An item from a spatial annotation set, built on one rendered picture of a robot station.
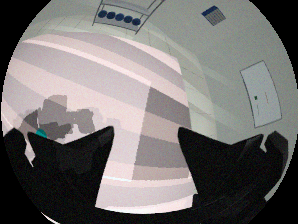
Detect cyan circle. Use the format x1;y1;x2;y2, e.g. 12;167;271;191
36;129;47;139

